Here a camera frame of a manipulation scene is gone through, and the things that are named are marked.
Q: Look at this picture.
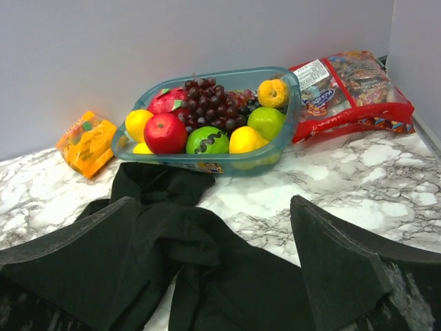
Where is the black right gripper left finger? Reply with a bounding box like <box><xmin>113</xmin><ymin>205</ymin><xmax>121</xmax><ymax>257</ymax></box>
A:
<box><xmin>1</xmin><ymin>197</ymin><xmax>136</xmax><ymax>330</ymax></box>

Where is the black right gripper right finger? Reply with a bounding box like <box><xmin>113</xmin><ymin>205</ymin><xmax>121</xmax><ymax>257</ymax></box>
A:
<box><xmin>290</xmin><ymin>195</ymin><xmax>440</xmax><ymax>330</ymax></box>

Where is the black button-up shirt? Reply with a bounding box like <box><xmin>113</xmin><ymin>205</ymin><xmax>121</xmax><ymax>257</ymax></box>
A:
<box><xmin>75</xmin><ymin>163</ymin><xmax>315</xmax><ymax>330</ymax></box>

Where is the orange snack packet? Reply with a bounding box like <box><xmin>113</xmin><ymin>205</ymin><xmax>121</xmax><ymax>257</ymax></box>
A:
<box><xmin>55</xmin><ymin>111</ymin><xmax>116</xmax><ymax>179</ymax></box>

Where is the small yellow lemon front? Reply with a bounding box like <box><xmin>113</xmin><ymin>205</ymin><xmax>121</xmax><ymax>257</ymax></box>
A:
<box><xmin>133</xmin><ymin>143</ymin><xmax>153</xmax><ymax>154</ymax></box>

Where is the red apple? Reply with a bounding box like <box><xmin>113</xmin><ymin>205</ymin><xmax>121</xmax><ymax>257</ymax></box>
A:
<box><xmin>144</xmin><ymin>113</ymin><xmax>187</xmax><ymax>154</ymax></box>

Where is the yellow lemon left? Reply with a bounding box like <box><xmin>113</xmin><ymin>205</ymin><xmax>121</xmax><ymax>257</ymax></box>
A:
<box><xmin>125</xmin><ymin>109</ymin><xmax>154</xmax><ymax>143</ymax></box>

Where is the yellow lemon front right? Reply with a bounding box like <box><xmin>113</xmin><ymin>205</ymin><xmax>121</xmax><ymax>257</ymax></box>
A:
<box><xmin>229</xmin><ymin>126</ymin><xmax>269</xmax><ymax>154</ymax></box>

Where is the green apple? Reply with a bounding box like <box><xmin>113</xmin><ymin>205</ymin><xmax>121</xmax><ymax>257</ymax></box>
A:
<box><xmin>247</xmin><ymin>107</ymin><xmax>285</xmax><ymax>141</ymax></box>

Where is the red candy bag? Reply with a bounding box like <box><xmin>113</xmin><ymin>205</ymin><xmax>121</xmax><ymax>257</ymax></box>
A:
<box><xmin>290</xmin><ymin>51</ymin><xmax>415</xmax><ymax>143</ymax></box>

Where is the red dragon fruit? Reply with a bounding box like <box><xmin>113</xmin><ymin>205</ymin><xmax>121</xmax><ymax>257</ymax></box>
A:
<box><xmin>147</xmin><ymin>87</ymin><xmax>187</xmax><ymax>114</ymax></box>

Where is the yellow-orange peach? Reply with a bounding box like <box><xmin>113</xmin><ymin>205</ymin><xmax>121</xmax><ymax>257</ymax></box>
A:
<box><xmin>257</xmin><ymin>79</ymin><xmax>289</xmax><ymax>108</ymax></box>

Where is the teal plastic fruit container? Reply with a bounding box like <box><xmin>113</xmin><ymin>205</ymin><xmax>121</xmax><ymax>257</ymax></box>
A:
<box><xmin>111</xmin><ymin>66</ymin><xmax>301</xmax><ymax>177</ymax></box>

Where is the dark red grape bunch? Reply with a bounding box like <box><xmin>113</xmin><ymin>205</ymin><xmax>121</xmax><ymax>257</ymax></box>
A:
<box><xmin>180</xmin><ymin>77</ymin><xmax>254</xmax><ymax>134</ymax></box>

